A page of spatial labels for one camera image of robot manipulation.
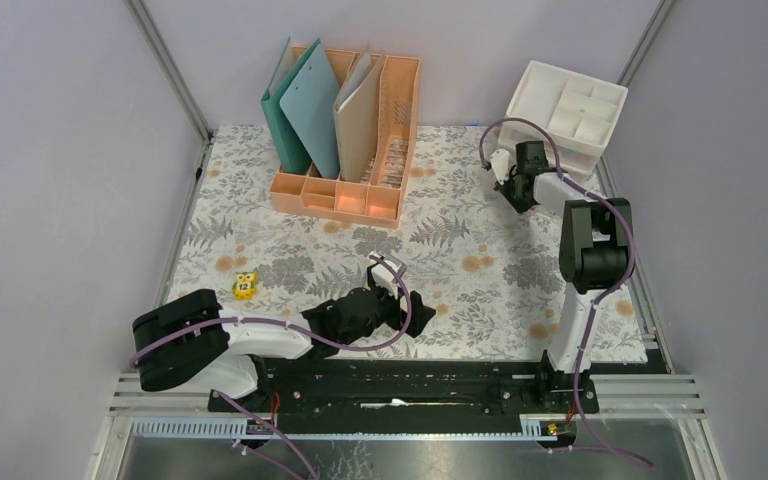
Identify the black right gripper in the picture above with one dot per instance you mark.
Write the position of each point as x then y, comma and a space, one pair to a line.
520, 207

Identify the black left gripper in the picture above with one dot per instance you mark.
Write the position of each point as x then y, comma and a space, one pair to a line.
420, 314

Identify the white plastic drawer unit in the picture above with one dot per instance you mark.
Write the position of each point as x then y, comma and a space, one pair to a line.
579, 112

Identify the tan kraft folder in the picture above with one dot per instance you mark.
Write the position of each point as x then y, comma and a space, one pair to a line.
355, 113

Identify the green folder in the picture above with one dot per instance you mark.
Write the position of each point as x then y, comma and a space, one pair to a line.
293, 157

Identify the light blue folder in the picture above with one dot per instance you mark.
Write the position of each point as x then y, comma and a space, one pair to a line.
308, 105

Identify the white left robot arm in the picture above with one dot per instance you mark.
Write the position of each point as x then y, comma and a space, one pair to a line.
192, 340

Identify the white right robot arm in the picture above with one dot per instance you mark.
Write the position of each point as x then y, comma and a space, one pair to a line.
594, 259

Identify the orange plastic file organizer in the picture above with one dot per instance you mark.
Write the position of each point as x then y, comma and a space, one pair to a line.
377, 199

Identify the yellow owl eraser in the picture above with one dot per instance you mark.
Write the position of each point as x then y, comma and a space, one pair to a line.
245, 285

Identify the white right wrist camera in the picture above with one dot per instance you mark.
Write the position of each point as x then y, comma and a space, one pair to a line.
501, 162

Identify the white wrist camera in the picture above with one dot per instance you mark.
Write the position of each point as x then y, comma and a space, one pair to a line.
386, 272
501, 162

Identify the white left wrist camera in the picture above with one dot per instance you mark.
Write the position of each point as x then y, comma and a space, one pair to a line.
386, 272

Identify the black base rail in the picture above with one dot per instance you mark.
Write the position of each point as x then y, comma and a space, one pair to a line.
332, 396

